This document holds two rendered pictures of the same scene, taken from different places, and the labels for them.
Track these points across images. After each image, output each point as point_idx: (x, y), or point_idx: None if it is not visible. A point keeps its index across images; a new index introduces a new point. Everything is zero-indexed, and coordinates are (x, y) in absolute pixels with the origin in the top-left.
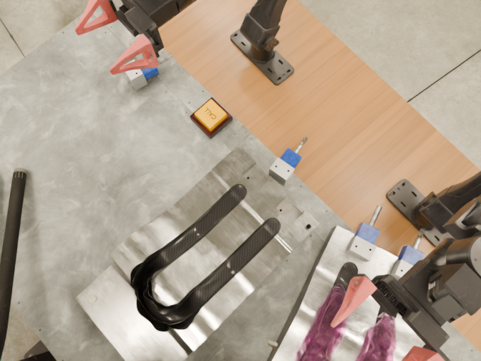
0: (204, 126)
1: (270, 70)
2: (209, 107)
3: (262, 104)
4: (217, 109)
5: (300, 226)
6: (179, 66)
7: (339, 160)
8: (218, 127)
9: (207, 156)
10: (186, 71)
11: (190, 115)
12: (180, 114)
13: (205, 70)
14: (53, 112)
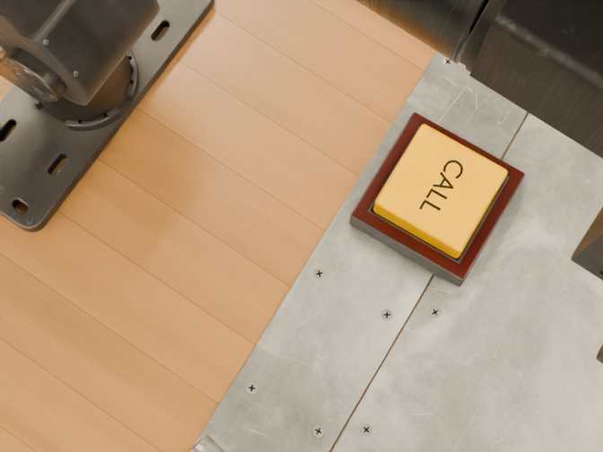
0: (490, 208)
1: (158, 27)
2: (417, 197)
3: (312, 30)
4: (415, 165)
5: None
6: (224, 411)
7: None
8: (476, 152)
9: (592, 174)
10: (245, 370)
11: (461, 275)
12: (449, 334)
13: (215, 291)
14: None
